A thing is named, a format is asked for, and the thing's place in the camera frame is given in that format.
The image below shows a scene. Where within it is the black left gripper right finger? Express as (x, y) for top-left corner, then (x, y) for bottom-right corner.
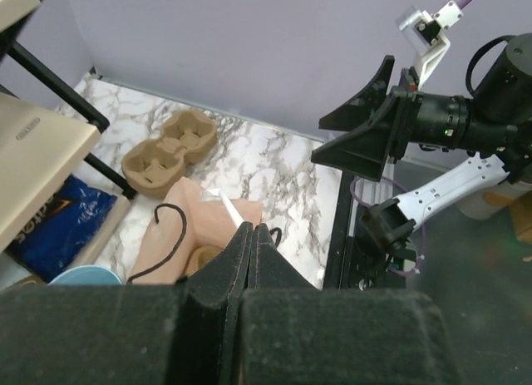
(239, 225), (461, 384)

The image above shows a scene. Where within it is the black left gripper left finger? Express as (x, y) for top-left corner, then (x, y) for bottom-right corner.
(1, 223), (253, 384)

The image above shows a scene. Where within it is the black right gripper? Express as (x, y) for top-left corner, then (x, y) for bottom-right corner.
(311, 55), (518, 181)

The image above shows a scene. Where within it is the orange paper bag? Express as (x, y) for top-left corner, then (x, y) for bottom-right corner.
(126, 177), (263, 285)

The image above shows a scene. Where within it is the white paper straw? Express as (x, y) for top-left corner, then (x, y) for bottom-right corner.
(199, 188), (244, 229)

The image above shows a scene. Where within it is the brown pulp cup carrier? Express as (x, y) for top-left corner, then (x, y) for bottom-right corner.
(121, 110), (218, 200)

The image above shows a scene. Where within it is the single kraft paper cup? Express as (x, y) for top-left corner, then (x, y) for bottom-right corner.
(186, 245), (222, 275)

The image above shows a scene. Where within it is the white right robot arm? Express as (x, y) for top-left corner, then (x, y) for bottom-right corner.
(311, 33), (531, 253)

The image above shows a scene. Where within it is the blue cylindrical sugar container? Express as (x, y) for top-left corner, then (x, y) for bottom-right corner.
(48, 264), (122, 285)

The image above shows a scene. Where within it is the blue doritos bag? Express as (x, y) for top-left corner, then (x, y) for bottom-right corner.
(7, 175), (117, 282)

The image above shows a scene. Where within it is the cream black shelf rack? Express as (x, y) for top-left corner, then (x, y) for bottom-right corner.
(1, 0), (136, 272)

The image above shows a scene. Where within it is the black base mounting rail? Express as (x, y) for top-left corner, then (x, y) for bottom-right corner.
(323, 172), (421, 291)

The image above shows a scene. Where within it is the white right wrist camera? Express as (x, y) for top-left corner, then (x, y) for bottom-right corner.
(396, 0), (463, 89)

